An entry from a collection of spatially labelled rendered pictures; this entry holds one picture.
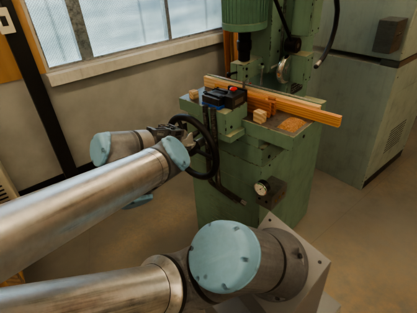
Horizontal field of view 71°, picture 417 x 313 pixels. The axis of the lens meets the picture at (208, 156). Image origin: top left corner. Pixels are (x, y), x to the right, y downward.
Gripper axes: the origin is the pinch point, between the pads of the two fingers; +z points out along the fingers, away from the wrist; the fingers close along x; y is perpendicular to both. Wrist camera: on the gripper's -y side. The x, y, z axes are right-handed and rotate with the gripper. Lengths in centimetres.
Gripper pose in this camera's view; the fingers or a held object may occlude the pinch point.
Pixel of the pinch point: (192, 145)
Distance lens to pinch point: 105.1
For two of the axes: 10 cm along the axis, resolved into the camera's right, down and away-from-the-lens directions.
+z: 6.6, -1.2, 7.4
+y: 1.9, -9.3, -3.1
